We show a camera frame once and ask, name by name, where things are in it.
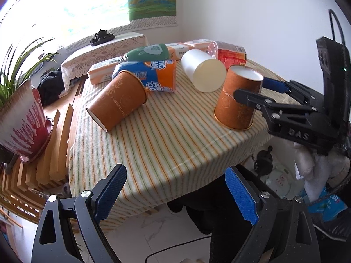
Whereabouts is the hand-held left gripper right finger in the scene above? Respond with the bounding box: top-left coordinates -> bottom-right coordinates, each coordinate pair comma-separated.
224,165 -> 321,263

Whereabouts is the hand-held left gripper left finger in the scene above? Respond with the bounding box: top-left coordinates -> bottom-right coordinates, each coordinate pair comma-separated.
31,164 -> 128,263

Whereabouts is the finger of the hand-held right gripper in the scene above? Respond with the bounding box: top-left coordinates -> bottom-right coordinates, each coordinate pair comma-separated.
262,77 -> 326,113
233,88 -> 319,121

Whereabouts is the brown paper cup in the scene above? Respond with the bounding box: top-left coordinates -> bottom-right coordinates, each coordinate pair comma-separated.
86,70 -> 149,132
214,65 -> 264,131

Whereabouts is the white paper cup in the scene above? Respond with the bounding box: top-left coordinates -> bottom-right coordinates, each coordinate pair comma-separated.
181,49 -> 227,93

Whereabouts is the dark cloth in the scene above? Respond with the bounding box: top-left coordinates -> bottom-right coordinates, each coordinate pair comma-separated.
167,164 -> 265,263

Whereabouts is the white cloth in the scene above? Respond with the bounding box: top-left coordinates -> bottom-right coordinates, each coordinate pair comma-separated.
293,142 -> 338,201

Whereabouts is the white round appliance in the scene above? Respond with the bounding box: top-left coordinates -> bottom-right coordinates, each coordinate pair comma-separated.
263,163 -> 298,199

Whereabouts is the black knob fitting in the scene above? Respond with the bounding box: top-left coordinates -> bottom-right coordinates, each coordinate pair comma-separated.
251,146 -> 274,176

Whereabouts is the red orange packet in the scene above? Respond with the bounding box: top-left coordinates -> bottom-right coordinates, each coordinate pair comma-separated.
217,42 -> 247,71

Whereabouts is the clear plastic bottle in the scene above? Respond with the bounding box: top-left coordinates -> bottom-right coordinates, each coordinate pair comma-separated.
206,41 -> 220,60

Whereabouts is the wooden slatted bench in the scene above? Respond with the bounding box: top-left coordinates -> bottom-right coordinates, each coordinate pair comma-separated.
0,79 -> 89,226

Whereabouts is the striped tablecloth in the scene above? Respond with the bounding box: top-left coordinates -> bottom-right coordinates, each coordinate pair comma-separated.
67,57 -> 298,231

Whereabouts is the red pot saucer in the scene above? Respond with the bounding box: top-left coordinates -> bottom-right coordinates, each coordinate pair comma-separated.
19,117 -> 55,165

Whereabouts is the blue orange snack packet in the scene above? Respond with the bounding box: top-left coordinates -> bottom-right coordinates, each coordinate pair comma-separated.
112,59 -> 177,94

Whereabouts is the dark shoe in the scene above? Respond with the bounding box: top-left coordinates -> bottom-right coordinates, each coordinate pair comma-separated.
312,211 -> 351,242

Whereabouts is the green bottle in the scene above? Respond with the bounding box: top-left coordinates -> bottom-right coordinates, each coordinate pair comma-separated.
121,43 -> 170,63

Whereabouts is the red white plant pot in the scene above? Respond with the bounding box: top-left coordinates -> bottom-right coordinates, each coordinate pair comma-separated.
0,78 -> 48,156

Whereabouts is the white orange tissue pack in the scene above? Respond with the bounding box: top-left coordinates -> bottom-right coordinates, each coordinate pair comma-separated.
88,57 -> 130,85

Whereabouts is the black cloth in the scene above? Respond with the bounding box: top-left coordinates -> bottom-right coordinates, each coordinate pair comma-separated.
37,71 -> 66,106

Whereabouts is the lace-covered cabinet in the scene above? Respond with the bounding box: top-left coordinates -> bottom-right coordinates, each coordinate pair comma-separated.
61,32 -> 150,84

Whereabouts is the green leafy plant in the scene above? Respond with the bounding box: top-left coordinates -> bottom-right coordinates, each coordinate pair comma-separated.
0,38 -> 60,108

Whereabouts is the black floor cable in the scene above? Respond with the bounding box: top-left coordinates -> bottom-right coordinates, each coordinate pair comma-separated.
145,234 -> 212,263

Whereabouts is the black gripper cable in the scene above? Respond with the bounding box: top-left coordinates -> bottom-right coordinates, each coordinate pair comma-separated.
328,9 -> 346,70

